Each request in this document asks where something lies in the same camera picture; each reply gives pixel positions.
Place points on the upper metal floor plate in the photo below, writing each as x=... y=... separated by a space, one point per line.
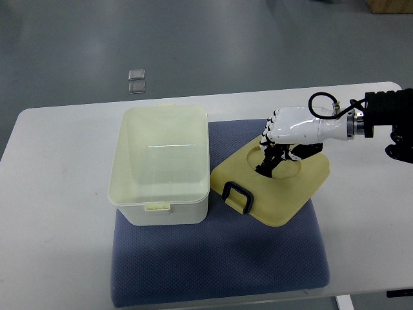
x=136 y=74

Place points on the white table leg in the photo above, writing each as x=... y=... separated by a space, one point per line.
x=344 y=302

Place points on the blue grey fabric cushion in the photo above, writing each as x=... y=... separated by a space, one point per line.
x=227 y=254

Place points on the yellow box lid with handle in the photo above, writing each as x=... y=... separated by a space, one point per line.
x=273 y=201

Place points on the white storage box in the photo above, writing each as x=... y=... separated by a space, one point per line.
x=161 y=167

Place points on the cardboard box corner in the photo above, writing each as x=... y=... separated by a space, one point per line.
x=390 y=6

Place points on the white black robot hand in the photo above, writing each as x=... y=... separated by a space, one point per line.
x=295 y=134

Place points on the black label on table edge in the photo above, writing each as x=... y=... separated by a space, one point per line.
x=399 y=293

